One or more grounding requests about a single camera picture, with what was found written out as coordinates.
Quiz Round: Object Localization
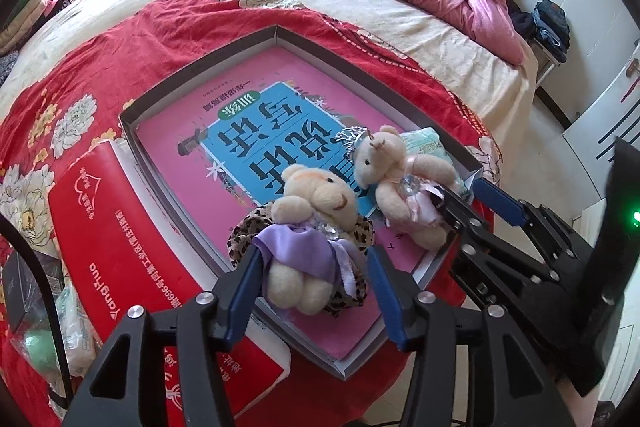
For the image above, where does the bed with beige sheet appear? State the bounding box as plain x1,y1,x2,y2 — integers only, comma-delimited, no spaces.
0,0,538,168

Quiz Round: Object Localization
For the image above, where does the pink dress teddy bear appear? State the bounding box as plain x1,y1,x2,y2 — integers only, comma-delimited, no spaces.
335,124,458,250

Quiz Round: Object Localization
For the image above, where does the white tissue pack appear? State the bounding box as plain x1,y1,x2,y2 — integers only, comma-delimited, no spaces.
55,287,101,378

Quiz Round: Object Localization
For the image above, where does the black cable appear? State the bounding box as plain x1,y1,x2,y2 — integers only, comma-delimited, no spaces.
0,217,71,413

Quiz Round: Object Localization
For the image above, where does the pink blue book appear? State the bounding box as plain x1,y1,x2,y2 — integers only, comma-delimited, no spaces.
136,47,441,360

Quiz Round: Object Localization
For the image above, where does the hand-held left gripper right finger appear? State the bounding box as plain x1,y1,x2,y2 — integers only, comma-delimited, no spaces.
367,244,576,427

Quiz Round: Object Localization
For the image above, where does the green printed tissue pack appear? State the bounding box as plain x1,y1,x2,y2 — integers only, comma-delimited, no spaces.
400,127,471,198

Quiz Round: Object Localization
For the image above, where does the red white box lid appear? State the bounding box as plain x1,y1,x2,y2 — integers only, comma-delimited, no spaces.
47,139,293,427

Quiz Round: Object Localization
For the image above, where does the purple dress teddy bear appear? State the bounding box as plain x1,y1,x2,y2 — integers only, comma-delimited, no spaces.
227,164,376,318

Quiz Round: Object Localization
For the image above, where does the white stool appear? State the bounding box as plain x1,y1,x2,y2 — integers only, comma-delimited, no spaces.
530,39,573,128

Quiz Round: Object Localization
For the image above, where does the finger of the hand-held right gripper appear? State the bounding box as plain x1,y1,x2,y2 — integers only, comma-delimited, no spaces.
432,187,571,308
472,178,596,268

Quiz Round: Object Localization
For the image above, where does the green sponge in plastic bag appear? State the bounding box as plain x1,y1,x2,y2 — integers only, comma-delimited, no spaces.
10,307,66,388

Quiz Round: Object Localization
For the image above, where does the red floral blanket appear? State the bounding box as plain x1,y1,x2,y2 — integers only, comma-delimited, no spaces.
0,0,503,427

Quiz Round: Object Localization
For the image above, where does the stack of folded clothes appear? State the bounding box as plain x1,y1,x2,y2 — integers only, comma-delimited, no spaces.
0,0,86,58

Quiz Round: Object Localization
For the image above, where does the blue cardboard box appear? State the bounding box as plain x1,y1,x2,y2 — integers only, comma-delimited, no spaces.
0,252,66,333

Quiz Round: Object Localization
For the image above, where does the person's right forearm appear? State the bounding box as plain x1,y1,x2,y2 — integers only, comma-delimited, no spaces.
557,377,601,427

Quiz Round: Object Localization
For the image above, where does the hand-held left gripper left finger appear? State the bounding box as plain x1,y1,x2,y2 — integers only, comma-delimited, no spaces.
65,251,265,427

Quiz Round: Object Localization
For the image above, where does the pile of blue jeans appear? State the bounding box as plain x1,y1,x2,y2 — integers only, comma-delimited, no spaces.
507,0,571,58

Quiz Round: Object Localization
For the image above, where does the dark shallow box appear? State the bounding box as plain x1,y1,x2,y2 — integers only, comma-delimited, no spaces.
119,24,483,380

